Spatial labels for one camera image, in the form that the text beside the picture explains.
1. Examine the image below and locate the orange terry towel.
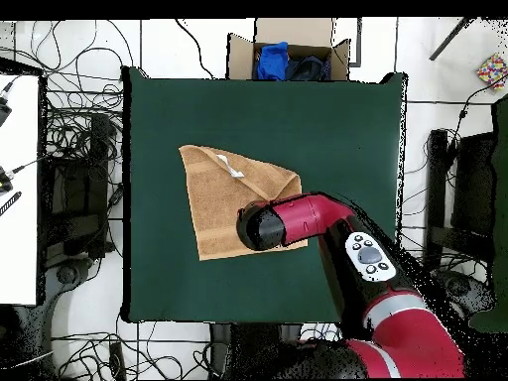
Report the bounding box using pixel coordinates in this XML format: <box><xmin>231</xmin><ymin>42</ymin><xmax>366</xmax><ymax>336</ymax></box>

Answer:
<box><xmin>178</xmin><ymin>144</ymin><xmax>310</xmax><ymax>262</ymax></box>

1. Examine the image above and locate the colourful dotted item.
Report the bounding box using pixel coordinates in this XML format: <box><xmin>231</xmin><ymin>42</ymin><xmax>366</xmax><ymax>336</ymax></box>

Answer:
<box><xmin>475</xmin><ymin>53</ymin><xmax>508</xmax><ymax>91</ymax></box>

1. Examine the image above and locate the dark green table cloth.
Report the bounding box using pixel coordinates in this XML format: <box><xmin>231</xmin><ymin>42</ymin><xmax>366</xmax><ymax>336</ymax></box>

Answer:
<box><xmin>120</xmin><ymin>65</ymin><xmax>408</xmax><ymax>323</ymax></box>

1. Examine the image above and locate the blue cloth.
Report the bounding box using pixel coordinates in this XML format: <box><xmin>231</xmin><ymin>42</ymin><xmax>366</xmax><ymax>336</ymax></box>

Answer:
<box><xmin>255</xmin><ymin>41</ymin><xmax>290</xmax><ymax>81</ymax></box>

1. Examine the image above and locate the dark navy cloth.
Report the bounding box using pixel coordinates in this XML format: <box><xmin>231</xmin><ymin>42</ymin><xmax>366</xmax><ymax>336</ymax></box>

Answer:
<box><xmin>286</xmin><ymin>54</ymin><xmax>332</xmax><ymax>81</ymax></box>

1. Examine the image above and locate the brown cardboard box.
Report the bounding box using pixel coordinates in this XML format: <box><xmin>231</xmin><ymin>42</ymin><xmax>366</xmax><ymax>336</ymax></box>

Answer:
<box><xmin>226</xmin><ymin>17</ymin><xmax>351</xmax><ymax>81</ymax></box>

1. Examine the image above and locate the grey stand base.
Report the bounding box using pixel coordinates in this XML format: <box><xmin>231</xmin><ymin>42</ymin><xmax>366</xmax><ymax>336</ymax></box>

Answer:
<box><xmin>43</xmin><ymin>257</ymin><xmax>100</xmax><ymax>307</ymax></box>
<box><xmin>436</xmin><ymin>269</ymin><xmax>497</xmax><ymax>315</ymax></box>

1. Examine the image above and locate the black power strip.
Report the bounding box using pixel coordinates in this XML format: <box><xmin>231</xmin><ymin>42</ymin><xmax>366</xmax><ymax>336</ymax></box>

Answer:
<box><xmin>108</xmin><ymin>340</ymin><xmax>127</xmax><ymax>380</ymax></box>

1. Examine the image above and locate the white table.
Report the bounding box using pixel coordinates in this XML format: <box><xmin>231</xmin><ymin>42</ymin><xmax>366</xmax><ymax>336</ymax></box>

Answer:
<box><xmin>0</xmin><ymin>72</ymin><xmax>43</xmax><ymax>307</ymax></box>

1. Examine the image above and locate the thin black bar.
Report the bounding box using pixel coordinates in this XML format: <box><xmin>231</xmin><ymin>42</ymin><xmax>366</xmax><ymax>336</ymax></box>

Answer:
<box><xmin>428</xmin><ymin>17</ymin><xmax>473</xmax><ymax>62</ymax></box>

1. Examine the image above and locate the black cable tangle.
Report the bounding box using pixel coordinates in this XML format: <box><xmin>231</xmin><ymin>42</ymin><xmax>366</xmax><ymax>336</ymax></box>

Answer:
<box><xmin>0</xmin><ymin>19</ymin><xmax>138</xmax><ymax>255</ymax></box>
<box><xmin>398</xmin><ymin>78</ymin><xmax>508</xmax><ymax>279</ymax></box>
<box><xmin>301</xmin><ymin>321</ymin><xmax>343</xmax><ymax>343</ymax></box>
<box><xmin>51</xmin><ymin>313</ymin><xmax>211</xmax><ymax>380</ymax></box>

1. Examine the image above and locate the black stand frame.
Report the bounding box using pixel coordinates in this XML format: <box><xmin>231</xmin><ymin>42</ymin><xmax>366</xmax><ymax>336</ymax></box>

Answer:
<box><xmin>424</xmin><ymin>128</ymin><xmax>497</xmax><ymax>271</ymax></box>
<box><xmin>41</xmin><ymin>113</ymin><xmax>118</xmax><ymax>261</ymax></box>

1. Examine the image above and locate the black ribbed strap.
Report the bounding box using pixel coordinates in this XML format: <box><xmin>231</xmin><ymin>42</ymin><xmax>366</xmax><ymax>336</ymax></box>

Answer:
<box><xmin>0</xmin><ymin>190</ymin><xmax>23</xmax><ymax>217</ymax></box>

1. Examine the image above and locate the black device with cable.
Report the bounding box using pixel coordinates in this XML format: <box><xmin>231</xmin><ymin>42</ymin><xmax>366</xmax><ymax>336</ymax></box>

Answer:
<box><xmin>0</xmin><ymin>156</ymin><xmax>49</xmax><ymax>195</ymax></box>

